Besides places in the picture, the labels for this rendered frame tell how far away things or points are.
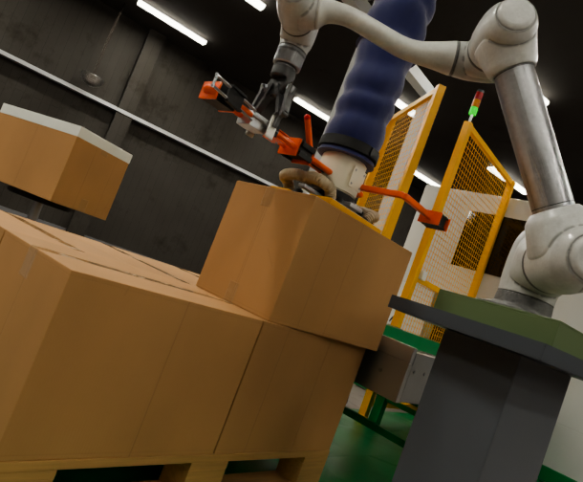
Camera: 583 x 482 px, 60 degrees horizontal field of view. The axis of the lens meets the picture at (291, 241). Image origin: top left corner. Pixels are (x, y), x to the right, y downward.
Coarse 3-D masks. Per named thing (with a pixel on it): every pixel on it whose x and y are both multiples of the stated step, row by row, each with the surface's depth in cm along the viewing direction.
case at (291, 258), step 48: (240, 192) 175; (288, 192) 159; (240, 240) 167; (288, 240) 153; (336, 240) 161; (384, 240) 178; (240, 288) 160; (288, 288) 150; (336, 288) 166; (384, 288) 184; (336, 336) 171
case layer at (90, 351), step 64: (0, 256) 124; (64, 256) 117; (128, 256) 190; (0, 320) 114; (64, 320) 102; (128, 320) 113; (192, 320) 126; (256, 320) 143; (0, 384) 105; (64, 384) 105; (128, 384) 116; (192, 384) 131; (256, 384) 149; (320, 384) 173; (0, 448) 98; (64, 448) 108; (128, 448) 120; (192, 448) 136; (256, 448) 155; (320, 448) 182
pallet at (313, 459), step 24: (144, 456) 125; (168, 456) 130; (192, 456) 136; (216, 456) 143; (240, 456) 150; (264, 456) 159; (288, 456) 168; (312, 456) 179; (0, 480) 100; (24, 480) 103; (48, 480) 107; (168, 480) 140; (192, 480) 138; (216, 480) 145; (240, 480) 162; (264, 480) 169; (288, 480) 177; (312, 480) 182
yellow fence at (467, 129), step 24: (456, 144) 338; (480, 144) 359; (456, 168) 337; (504, 168) 397; (504, 192) 409; (456, 240) 366; (480, 240) 397; (480, 264) 408; (408, 288) 329; (432, 288) 353; (456, 288) 385; (432, 336) 373; (360, 408) 325
